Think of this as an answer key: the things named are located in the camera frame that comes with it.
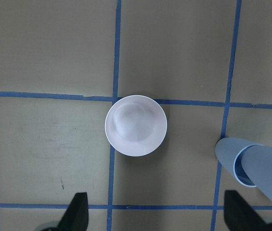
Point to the blue cup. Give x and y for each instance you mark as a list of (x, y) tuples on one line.
[(229, 152), (257, 164)]

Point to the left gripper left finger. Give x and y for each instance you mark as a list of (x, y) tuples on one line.
[(76, 217)]

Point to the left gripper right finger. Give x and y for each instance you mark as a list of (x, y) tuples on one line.
[(240, 216)]

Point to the pink bowl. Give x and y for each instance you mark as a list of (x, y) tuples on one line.
[(136, 125)]

